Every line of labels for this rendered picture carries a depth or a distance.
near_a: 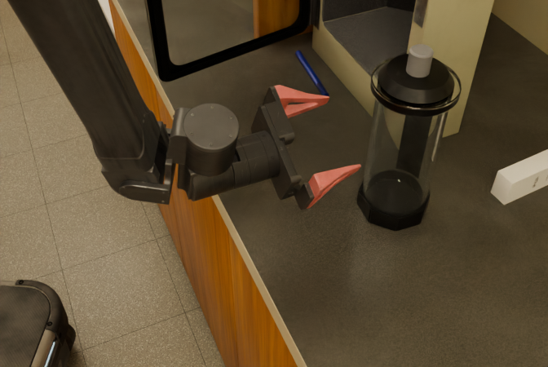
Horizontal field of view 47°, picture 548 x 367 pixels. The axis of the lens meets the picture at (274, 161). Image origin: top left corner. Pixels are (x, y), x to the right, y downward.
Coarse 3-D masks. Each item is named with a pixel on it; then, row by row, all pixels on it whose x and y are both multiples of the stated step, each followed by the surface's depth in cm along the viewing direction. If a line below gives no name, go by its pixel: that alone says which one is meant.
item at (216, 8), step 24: (144, 0) 94; (168, 0) 96; (192, 0) 99; (216, 0) 101; (240, 0) 104; (264, 0) 107; (288, 0) 110; (168, 24) 99; (192, 24) 101; (216, 24) 104; (240, 24) 107; (264, 24) 110; (288, 24) 113; (168, 48) 101; (192, 48) 104; (216, 48) 107
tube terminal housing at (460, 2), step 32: (320, 0) 112; (416, 0) 85; (448, 0) 83; (480, 0) 86; (320, 32) 116; (416, 32) 87; (448, 32) 87; (480, 32) 90; (352, 64) 108; (448, 64) 92; (448, 128) 102
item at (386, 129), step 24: (384, 96) 74; (456, 96) 74; (384, 120) 78; (408, 120) 75; (432, 120) 76; (384, 144) 80; (408, 144) 78; (432, 144) 79; (384, 168) 82; (408, 168) 81; (432, 168) 83; (384, 192) 85; (408, 192) 84
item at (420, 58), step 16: (416, 48) 74; (400, 64) 77; (416, 64) 74; (432, 64) 77; (384, 80) 76; (400, 80) 74; (416, 80) 74; (432, 80) 74; (448, 80) 75; (400, 96) 74; (416, 96) 73; (432, 96) 73
